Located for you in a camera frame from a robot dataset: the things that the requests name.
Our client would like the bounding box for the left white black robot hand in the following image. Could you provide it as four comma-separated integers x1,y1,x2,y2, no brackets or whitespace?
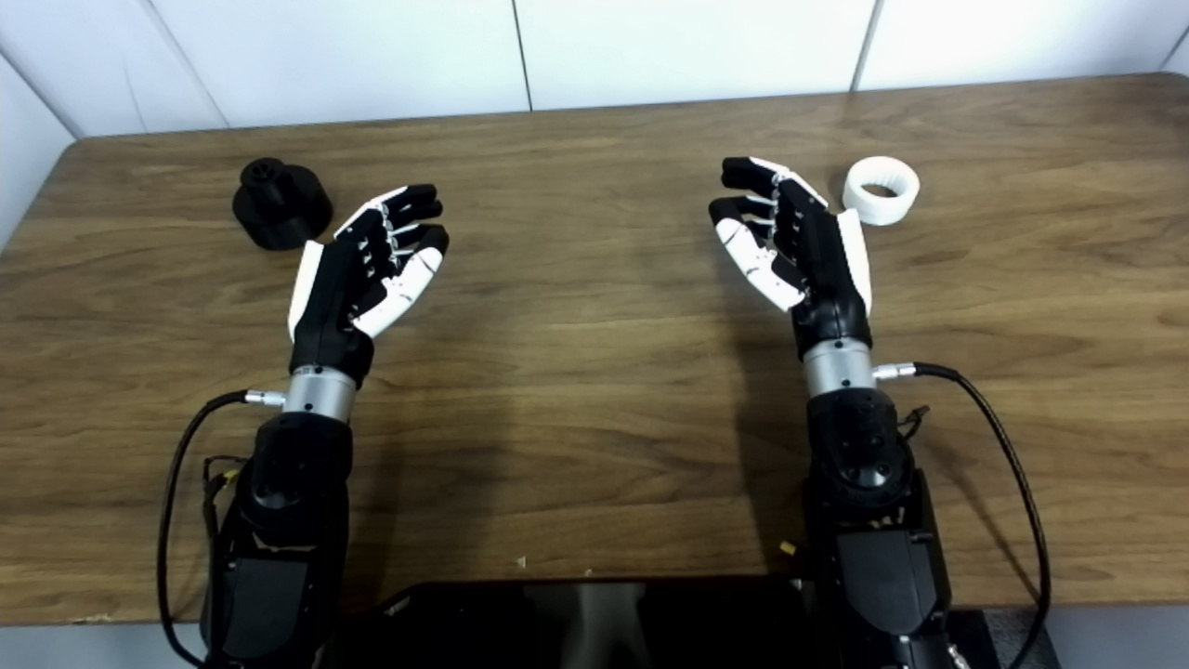
286,183,451,389

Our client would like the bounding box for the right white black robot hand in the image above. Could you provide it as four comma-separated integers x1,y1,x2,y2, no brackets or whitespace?
708,156,876,361

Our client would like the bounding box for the white toothed ring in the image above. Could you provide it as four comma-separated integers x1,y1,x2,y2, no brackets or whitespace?
843,156,921,227

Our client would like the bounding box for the round black part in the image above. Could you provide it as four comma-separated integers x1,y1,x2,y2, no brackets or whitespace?
232,158,333,251

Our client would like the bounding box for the glossy black robot torso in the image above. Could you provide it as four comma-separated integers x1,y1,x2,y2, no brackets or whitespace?
320,578,837,669

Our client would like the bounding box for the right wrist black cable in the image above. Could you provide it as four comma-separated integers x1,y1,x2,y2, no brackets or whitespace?
873,361,1052,669

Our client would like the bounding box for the left arm thin wire bundle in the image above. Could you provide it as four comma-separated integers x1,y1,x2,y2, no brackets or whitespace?
203,453,250,558

